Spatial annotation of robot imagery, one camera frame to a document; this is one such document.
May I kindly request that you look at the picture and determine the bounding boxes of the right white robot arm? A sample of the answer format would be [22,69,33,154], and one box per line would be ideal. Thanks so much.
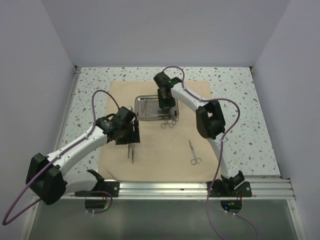
[153,71,245,197]

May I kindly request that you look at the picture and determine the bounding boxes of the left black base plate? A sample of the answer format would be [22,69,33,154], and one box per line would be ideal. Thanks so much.
[74,181,120,197]

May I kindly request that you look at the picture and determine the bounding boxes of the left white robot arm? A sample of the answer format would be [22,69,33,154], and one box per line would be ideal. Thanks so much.
[25,106,140,205]

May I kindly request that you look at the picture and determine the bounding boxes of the aluminium rail frame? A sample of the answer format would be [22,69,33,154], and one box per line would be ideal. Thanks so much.
[19,65,300,240]

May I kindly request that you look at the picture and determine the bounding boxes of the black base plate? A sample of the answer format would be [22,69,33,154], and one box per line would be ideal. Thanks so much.
[206,179,253,198]
[74,181,120,197]

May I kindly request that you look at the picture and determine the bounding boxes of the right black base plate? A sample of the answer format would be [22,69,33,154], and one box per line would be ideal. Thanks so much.
[206,179,253,198]

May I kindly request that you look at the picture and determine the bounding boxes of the steel instrument tray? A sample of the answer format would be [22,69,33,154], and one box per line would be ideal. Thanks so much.
[134,95,179,121]

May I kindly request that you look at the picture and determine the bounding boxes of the steel surgical scissors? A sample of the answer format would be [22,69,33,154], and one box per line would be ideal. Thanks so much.
[188,140,202,165]

